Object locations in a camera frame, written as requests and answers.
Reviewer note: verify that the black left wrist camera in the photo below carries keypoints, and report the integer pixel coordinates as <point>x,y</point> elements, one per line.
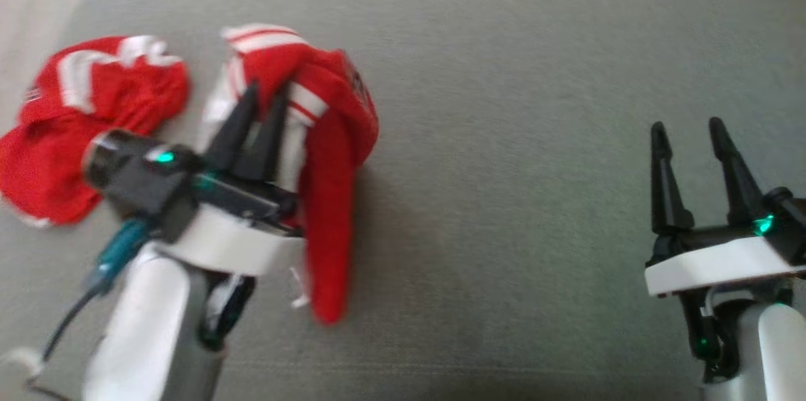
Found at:
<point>138,180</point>

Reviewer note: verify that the grey fabric ottoman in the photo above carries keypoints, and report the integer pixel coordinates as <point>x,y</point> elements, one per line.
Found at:
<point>504,136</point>

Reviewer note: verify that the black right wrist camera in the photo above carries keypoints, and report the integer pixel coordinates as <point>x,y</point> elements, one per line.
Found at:
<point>790,218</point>

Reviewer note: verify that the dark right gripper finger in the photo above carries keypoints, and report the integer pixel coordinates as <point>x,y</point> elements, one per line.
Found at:
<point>666,193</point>
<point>738,193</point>

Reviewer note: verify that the red jersey with white trim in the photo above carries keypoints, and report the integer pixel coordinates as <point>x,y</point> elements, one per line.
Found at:
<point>132,102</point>
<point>327,199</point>

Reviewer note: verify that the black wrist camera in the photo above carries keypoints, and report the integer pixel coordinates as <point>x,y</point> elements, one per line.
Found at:
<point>790,218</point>
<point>138,180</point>

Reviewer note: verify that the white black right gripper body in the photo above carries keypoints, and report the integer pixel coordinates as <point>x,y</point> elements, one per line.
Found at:
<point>711,262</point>

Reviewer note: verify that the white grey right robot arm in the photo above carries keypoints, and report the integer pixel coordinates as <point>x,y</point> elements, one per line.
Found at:
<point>774,350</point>

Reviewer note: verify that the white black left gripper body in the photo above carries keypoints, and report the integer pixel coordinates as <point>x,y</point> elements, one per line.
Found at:
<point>239,243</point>

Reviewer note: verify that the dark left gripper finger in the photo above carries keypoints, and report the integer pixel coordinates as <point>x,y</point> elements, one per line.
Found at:
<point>271,149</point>
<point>234,143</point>

